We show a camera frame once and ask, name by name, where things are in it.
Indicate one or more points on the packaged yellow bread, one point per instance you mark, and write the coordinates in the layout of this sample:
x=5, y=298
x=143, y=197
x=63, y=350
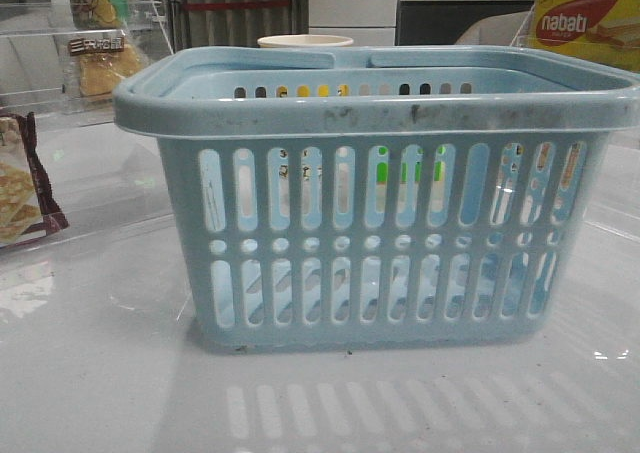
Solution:
x=95, y=65

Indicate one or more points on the light blue plastic basket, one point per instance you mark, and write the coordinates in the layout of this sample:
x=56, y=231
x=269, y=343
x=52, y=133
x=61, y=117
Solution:
x=376, y=195

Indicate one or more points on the yellow popcorn paper cup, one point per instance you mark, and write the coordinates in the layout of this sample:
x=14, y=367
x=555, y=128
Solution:
x=304, y=41

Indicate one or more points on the brown cracker snack package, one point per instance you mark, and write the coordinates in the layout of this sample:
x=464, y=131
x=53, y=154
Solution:
x=28, y=208

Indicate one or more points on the clear acrylic display shelf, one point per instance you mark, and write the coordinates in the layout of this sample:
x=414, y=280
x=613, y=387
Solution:
x=33, y=50

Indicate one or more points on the yellow nabati wafer box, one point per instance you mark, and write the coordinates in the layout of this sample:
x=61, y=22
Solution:
x=600, y=31

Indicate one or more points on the white cabinet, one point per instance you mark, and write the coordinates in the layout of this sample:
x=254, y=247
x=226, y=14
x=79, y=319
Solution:
x=367, y=22

